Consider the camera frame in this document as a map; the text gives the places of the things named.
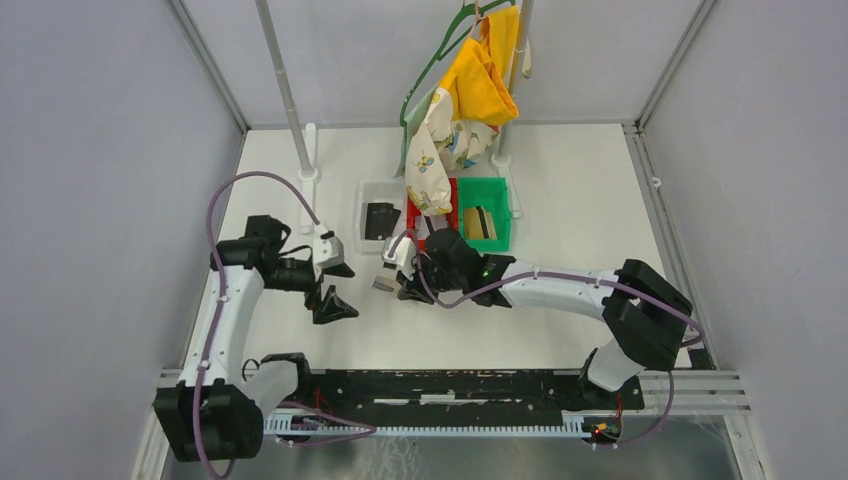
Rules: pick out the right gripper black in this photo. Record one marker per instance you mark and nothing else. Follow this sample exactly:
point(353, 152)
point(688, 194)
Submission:
point(412, 288)

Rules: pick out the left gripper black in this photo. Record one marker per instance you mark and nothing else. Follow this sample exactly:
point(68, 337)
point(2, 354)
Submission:
point(332, 306)

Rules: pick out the beige card holder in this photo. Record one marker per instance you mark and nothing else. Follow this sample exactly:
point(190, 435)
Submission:
point(385, 284)

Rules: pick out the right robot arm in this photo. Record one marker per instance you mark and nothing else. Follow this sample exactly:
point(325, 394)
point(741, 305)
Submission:
point(646, 316)

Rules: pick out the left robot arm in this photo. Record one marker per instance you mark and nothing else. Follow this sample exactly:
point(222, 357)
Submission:
point(213, 412)

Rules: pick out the black card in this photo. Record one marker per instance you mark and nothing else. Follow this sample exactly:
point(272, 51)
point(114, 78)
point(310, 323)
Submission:
point(381, 219)

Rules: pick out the gold card with stripe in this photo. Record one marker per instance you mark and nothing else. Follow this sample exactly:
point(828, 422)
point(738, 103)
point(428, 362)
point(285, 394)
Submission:
point(479, 224)

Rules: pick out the clear plastic bin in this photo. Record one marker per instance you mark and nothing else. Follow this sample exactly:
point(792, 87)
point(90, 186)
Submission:
point(391, 191)

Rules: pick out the green plastic bin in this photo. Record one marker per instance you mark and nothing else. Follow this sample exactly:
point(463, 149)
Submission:
point(490, 193)

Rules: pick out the left white rack foot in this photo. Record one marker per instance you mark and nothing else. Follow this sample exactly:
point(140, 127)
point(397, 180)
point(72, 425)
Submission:
point(309, 192)

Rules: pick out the yellow patterned garment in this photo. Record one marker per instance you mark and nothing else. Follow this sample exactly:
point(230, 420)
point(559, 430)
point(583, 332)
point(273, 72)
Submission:
point(460, 117)

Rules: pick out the right metal rack pole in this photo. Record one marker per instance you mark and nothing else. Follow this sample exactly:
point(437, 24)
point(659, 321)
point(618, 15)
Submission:
point(526, 11)

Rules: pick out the metal rack pole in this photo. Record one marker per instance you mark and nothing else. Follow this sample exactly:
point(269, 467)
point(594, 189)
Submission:
point(526, 11)
point(283, 83)

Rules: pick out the left metal rack pole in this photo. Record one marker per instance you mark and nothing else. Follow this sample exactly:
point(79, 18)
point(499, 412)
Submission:
point(283, 83)

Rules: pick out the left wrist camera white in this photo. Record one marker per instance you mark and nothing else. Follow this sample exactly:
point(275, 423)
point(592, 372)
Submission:
point(327, 248)

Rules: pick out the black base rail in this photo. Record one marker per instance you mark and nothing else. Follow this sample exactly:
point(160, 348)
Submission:
point(461, 398)

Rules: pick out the white slotted cable duct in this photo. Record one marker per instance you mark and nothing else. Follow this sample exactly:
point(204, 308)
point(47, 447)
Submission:
point(290, 424)

